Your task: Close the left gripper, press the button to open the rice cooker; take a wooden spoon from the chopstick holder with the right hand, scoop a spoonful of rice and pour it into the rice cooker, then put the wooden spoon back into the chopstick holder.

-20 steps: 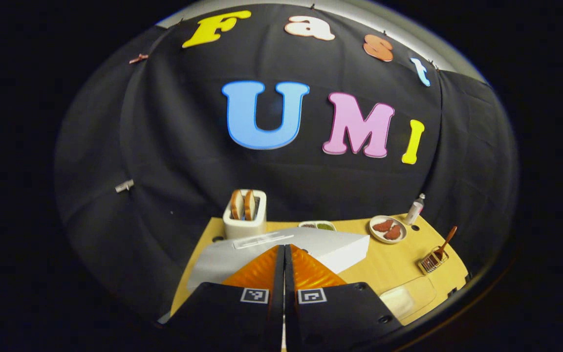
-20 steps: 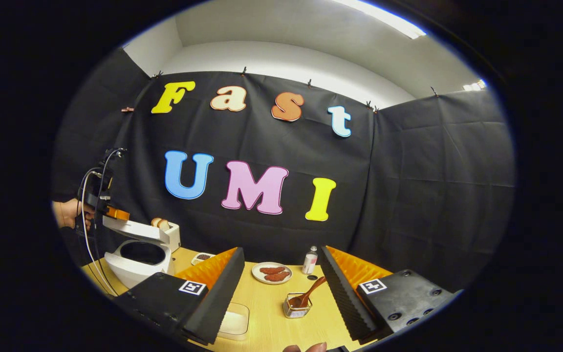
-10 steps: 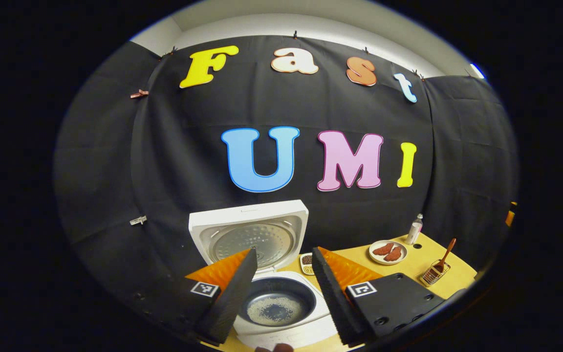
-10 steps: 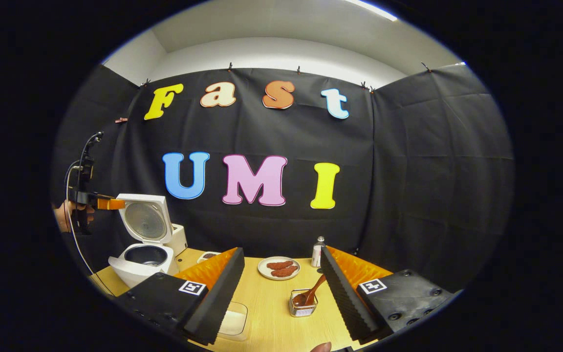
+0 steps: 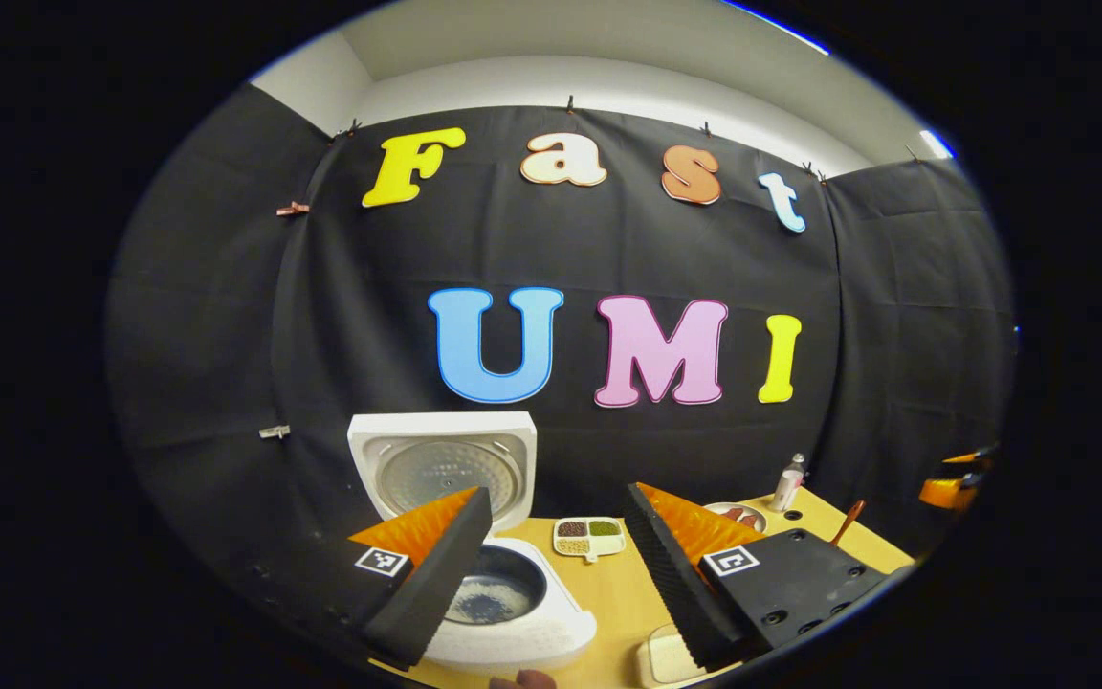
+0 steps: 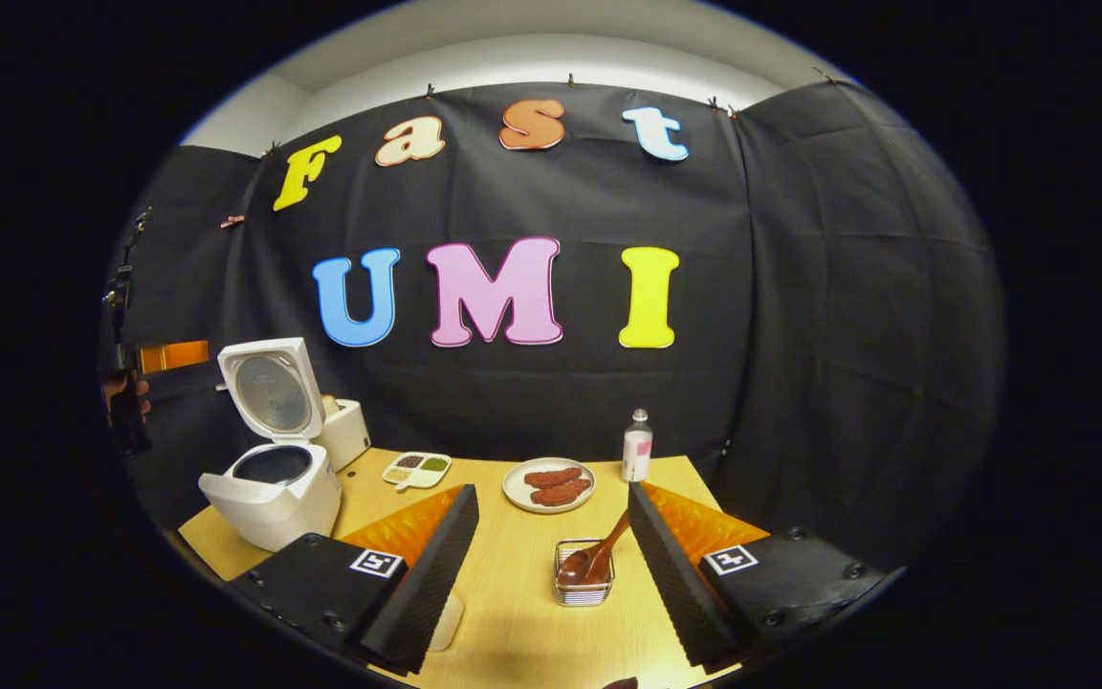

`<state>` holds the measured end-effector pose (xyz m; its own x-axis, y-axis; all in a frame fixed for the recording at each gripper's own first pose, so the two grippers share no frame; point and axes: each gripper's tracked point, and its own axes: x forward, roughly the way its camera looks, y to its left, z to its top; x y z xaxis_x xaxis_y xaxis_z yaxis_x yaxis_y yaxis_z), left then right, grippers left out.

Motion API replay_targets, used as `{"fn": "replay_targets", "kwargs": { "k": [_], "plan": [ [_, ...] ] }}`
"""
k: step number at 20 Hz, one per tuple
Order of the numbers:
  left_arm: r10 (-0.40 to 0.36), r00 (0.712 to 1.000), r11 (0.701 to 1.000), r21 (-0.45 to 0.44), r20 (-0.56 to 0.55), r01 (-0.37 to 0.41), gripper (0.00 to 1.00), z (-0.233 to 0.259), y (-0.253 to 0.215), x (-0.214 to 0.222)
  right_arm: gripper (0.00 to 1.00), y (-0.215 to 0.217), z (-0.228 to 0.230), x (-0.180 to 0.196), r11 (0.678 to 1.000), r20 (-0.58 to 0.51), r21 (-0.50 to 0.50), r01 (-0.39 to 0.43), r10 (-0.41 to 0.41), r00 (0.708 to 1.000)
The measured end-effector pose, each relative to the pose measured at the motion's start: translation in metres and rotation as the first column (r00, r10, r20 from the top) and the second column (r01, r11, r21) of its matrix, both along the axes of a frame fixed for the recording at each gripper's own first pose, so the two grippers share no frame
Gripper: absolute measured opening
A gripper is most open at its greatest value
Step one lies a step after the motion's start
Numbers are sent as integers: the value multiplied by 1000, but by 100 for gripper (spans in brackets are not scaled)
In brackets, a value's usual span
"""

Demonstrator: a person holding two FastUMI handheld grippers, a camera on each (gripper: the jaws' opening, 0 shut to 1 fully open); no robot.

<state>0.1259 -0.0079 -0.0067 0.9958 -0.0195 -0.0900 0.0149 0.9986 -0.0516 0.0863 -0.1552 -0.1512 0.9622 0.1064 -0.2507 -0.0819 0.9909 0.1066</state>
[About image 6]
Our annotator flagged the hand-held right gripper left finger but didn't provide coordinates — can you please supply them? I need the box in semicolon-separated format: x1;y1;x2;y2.
226;483;481;676

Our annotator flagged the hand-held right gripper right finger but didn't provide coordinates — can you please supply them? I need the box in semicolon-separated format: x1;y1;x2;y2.
628;480;889;671

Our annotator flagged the wire chopstick holder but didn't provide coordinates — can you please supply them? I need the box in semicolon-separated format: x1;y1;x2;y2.
554;539;616;608

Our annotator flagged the brown wooden spoon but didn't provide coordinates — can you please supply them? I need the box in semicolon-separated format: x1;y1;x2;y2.
558;510;630;587

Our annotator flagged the white rice cooker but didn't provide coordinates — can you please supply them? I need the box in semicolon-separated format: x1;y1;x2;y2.
199;337;343;553

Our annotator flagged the white divided bean dish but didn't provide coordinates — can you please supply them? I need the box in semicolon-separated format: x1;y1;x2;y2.
382;452;452;491

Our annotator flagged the white round plate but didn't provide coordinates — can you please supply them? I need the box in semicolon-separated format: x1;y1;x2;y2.
502;457;597;515

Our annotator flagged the small pink label bottle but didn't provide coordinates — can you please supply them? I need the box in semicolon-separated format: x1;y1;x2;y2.
622;409;654;483

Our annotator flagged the white toaster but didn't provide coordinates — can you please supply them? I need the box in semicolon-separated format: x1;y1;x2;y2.
317;394;372;472

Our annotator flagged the black backdrop cloth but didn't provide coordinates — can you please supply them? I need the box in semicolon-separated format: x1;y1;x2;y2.
101;81;1006;575

